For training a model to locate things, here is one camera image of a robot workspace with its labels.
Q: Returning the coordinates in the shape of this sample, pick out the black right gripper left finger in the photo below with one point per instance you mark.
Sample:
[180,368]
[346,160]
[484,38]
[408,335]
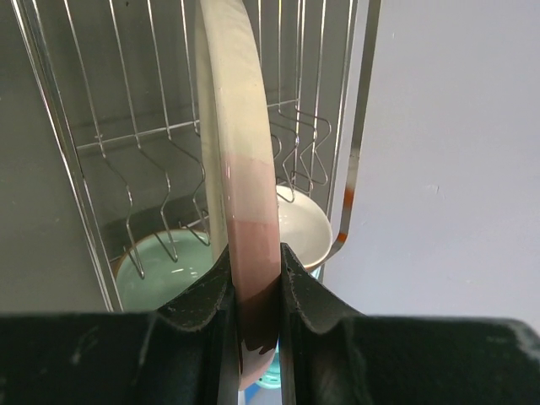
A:
[196,348]

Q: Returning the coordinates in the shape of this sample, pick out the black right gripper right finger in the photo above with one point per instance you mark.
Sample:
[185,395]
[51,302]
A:
[320,361]

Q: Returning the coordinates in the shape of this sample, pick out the teal cat-ear headphones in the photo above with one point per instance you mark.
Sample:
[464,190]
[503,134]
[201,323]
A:
[270,379]

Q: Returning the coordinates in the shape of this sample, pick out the mint green bowl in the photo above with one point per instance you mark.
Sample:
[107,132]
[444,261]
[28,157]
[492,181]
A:
[160,267]

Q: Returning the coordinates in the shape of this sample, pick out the metal wire dish rack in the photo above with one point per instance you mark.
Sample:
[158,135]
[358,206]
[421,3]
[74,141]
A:
[117,81]

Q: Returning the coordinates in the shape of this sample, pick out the white and orange bowl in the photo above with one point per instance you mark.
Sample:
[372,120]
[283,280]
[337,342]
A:
[304,227]

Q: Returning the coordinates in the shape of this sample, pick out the cream and pink plate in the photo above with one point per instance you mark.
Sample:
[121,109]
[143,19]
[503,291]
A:
[240,181]

